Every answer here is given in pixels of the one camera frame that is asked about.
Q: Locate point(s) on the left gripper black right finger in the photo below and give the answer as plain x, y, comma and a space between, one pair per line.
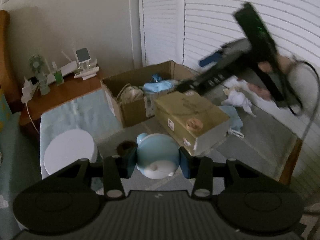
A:
200, 169

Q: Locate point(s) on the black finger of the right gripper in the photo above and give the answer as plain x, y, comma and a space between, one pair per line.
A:
203, 82
214, 57

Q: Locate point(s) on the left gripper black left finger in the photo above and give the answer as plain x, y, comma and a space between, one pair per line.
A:
117, 168

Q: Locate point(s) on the blue tassel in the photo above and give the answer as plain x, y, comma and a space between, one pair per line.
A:
156, 78

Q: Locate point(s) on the white cloth with beige knot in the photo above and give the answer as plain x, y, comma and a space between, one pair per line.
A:
235, 96

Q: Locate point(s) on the blue round plush toy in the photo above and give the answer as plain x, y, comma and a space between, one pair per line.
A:
158, 155

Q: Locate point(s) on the light blue mask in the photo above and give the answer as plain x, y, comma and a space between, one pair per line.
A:
235, 122

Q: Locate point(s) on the cream drawstring pouch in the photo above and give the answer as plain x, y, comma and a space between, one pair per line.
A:
129, 94

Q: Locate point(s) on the blue face mask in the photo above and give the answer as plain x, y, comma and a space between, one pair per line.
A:
154, 88

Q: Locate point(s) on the person's right hand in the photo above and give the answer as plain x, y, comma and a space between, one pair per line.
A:
286, 64

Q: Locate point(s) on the closed tan cardboard box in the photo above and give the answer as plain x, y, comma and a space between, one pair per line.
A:
192, 120

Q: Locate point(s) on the white louvered door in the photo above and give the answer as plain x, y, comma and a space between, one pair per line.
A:
187, 30

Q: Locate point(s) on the clear jar white lid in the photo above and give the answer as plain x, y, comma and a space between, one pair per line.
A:
69, 147

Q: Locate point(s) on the light blue towel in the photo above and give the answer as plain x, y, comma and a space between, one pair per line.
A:
90, 112

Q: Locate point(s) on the open brown cardboard box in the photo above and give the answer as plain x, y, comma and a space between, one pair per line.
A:
133, 113

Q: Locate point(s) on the grey checked blanket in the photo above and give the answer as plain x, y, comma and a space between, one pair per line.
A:
266, 144

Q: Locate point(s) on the wooden nightstand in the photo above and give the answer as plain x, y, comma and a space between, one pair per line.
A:
71, 89

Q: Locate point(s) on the white remote control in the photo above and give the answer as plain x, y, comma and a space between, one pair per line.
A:
87, 73

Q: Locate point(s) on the green small bottle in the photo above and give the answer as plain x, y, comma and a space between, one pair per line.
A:
57, 74

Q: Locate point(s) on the white wifi router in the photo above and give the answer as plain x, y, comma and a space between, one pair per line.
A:
66, 61

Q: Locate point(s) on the small screen on stand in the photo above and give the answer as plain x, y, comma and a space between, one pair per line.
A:
84, 60

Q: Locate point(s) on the white power strip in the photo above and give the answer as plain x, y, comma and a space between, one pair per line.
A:
28, 91

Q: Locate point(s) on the small green desk fan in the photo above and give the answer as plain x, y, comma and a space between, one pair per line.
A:
36, 63

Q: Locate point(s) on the wooden headboard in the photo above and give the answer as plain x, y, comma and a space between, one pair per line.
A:
8, 79

